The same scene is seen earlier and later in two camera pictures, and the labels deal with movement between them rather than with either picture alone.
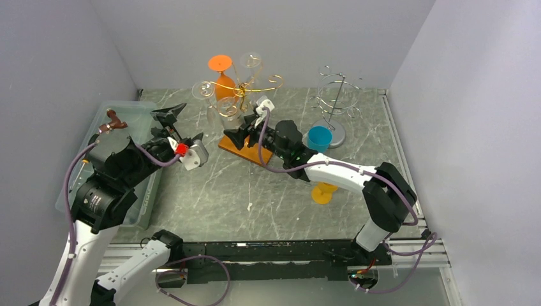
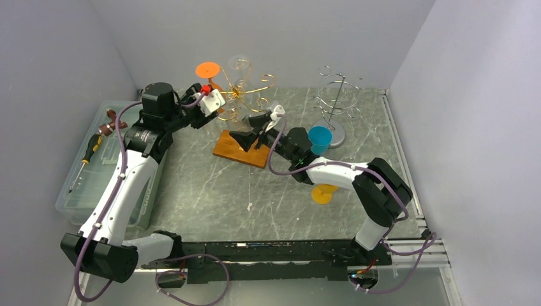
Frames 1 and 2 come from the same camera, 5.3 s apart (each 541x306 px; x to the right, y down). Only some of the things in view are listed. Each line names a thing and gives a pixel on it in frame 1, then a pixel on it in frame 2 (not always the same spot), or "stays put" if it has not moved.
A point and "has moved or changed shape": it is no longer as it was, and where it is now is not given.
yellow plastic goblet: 322,193 stays put
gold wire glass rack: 229,106 has moved or changed shape
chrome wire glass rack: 337,94 stays put
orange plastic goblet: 226,88 -> 209,70
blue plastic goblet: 319,138 stays put
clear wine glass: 251,88 -> 240,100
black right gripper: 238,136 stays put
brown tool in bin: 115,123 stays put
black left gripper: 168,116 -> 201,119
